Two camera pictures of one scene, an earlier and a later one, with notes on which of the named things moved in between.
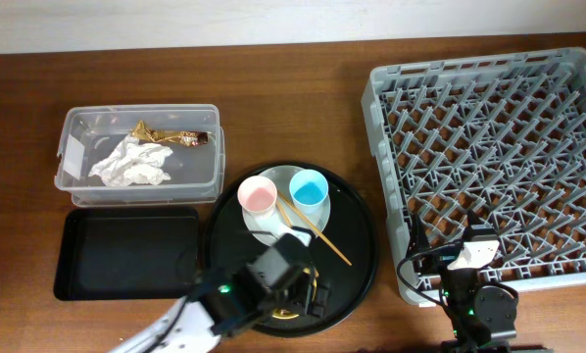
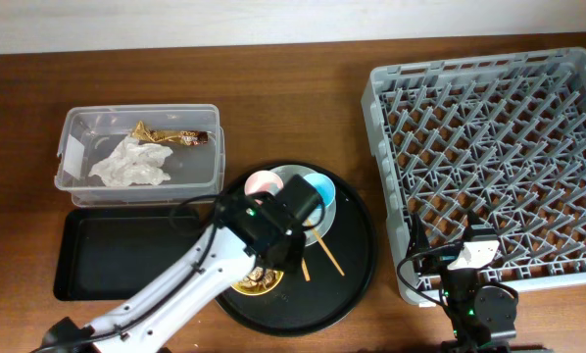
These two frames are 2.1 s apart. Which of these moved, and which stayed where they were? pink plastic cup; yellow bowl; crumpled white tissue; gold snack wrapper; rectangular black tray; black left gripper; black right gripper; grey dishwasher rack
Moved: yellow bowl; black left gripper; pink plastic cup
Stayed: gold snack wrapper; rectangular black tray; black right gripper; grey dishwasher rack; crumpled white tissue
